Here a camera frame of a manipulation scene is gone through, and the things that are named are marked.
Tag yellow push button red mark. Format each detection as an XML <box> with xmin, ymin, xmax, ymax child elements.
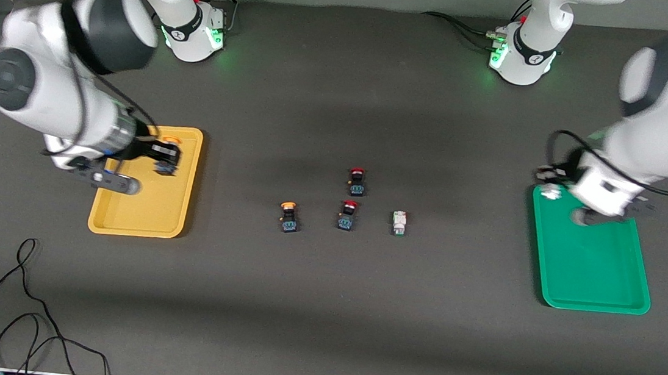
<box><xmin>154</xmin><ymin>134</ymin><xmax>183</xmax><ymax>177</ymax></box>

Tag yellow push button green mark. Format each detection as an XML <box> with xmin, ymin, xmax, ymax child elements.
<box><xmin>278</xmin><ymin>200</ymin><xmax>303</xmax><ymax>235</ymax></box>

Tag white green button switch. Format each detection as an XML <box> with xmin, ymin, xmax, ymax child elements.
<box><xmin>390</xmin><ymin>210</ymin><xmax>409</xmax><ymax>238</ymax></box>

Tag yellow plastic tray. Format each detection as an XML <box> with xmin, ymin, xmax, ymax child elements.
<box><xmin>87</xmin><ymin>118</ymin><xmax>206</xmax><ymax>243</ymax></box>

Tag green plastic tray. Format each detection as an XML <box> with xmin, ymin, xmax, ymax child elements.
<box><xmin>521</xmin><ymin>182</ymin><xmax>663</xmax><ymax>318</ymax></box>

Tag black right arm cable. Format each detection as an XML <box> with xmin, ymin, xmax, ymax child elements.
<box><xmin>61</xmin><ymin>0</ymin><xmax>172</xmax><ymax>135</ymax></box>

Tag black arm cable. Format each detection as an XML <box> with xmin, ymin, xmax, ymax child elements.
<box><xmin>61</xmin><ymin>0</ymin><xmax>172</xmax><ymax>135</ymax></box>
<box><xmin>543</xmin><ymin>129</ymin><xmax>668</xmax><ymax>197</ymax></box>

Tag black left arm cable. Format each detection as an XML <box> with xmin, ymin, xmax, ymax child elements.
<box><xmin>543</xmin><ymin>129</ymin><xmax>668</xmax><ymax>197</ymax></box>

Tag loose black table cable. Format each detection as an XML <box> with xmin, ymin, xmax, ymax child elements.
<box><xmin>0</xmin><ymin>234</ymin><xmax>124</xmax><ymax>375</ymax></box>

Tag black left arm base cables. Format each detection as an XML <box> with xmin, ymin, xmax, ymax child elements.
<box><xmin>418</xmin><ymin>0</ymin><xmax>533</xmax><ymax>55</ymax></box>

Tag red push button switch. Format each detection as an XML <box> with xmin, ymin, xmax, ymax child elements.
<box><xmin>346</xmin><ymin>166</ymin><xmax>370</xmax><ymax>199</ymax></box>
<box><xmin>336</xmin><ymin>199</ymin><xmax>360</xmax><ymax>232</ymax></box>

